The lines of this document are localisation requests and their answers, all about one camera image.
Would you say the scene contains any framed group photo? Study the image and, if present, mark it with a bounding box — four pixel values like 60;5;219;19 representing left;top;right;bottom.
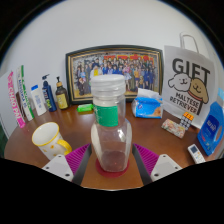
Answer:
65;44;165;106

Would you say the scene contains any tall pink box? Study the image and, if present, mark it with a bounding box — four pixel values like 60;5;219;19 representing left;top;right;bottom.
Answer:
7;70;27;129

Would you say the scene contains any clear green-labelled drink bottle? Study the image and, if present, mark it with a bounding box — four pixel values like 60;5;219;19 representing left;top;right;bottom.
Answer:
90;74;133;173

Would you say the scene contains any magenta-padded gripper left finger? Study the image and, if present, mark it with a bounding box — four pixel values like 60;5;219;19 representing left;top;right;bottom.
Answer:
41;143;93;186

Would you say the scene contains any amber pump bottle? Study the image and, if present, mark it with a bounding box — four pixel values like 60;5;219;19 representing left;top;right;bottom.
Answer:
54;76;70;111

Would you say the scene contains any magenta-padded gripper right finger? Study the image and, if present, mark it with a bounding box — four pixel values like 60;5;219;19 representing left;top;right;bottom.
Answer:
132;143;184;186

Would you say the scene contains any small green packet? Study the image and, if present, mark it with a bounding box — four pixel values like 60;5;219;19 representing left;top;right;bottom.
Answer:
76;103;95;113

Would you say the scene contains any colourful puzzle cube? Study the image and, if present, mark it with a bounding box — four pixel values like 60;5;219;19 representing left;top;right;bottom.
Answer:
179;111;195;131

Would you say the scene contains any small floral pouch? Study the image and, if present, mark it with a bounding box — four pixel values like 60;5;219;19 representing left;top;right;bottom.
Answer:
161;118;187;139

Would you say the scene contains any white mug with yellow handle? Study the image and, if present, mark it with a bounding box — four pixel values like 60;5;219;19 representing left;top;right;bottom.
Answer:
31;121;73;161

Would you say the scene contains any blue detergent bottle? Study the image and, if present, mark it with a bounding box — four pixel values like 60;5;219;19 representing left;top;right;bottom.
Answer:
197;87;224;157

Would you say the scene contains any white remote control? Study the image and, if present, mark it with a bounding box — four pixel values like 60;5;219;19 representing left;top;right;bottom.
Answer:
187;143;207;165

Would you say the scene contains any white bottle with blue cap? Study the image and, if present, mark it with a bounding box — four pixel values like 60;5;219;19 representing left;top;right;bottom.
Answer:
30;84;48;117

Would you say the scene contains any white paper gift bag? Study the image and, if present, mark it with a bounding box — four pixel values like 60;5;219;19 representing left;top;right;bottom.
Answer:
161;32;216;130

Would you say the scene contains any dark blue pump bottle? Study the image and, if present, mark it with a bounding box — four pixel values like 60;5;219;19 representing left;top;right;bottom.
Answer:
41;73;58;113

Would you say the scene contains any blue tissue pack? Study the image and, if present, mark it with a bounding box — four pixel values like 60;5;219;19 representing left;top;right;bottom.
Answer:
130;87;164;120

